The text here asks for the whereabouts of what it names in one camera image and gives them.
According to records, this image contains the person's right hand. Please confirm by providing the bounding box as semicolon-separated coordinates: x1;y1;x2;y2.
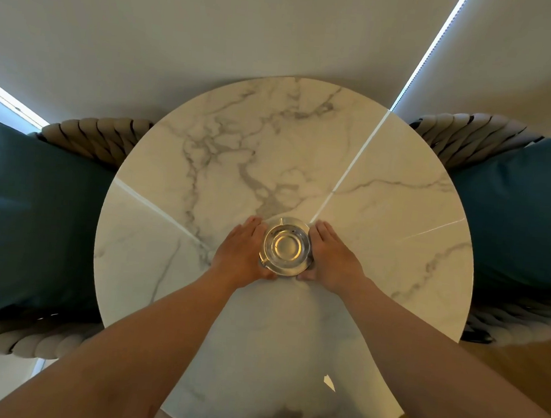
296;219;375;298

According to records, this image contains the person's left hand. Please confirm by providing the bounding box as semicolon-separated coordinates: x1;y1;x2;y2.
208;212;283;293

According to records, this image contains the person's right forearm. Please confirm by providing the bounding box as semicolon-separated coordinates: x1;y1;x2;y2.
333;275;551;418

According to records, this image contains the person's left forearm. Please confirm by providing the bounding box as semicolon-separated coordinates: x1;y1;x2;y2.
0;251;244;418

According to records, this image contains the teal cushion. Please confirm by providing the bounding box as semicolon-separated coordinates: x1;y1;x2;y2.
439;116;551;306
0;120;121;331

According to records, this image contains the white roller blind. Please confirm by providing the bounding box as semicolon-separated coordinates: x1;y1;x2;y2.
393;0;551;139
0;0;469;157

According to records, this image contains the beige woven rope chair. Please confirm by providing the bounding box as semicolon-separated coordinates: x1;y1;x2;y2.
0;108;156;368
391;107;551;351

